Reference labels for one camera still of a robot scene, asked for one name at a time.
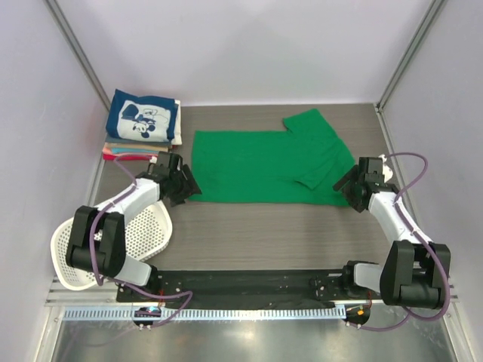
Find white perforated plastic basket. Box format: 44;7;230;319
51;201;173;291

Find green t shirt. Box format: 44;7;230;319
191;109;355;207

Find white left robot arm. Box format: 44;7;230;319
65;152;202;302

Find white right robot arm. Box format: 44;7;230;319
333;157;451;309

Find beige folded t shirt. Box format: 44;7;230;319
103;141;170;155

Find white folded t shirt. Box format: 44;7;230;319
171;100;182;146

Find turquoise folded t shirt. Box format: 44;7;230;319
110;148;149;155

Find red folded t shirt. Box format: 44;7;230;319
102;152;156;161

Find salmon pink folded t shirt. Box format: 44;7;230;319
102;143;168;157

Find navy printed folded t shirt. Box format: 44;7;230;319
106;89;180;143

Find grey teal folded t shirt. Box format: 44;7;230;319
106;134;171;147

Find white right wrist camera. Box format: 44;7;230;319
378;155;394;183

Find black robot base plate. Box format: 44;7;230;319
115;268;386;311

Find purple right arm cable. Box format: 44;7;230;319
346;152;454;332

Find white slotted cable duct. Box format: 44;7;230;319
63;305;346;323

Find right aluminium corner post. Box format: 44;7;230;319
374;0;447;114

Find aluminium corner post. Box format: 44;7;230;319
374;0;447;114
43;0;111;110

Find left aluminium corner post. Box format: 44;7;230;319
43;0;111;110

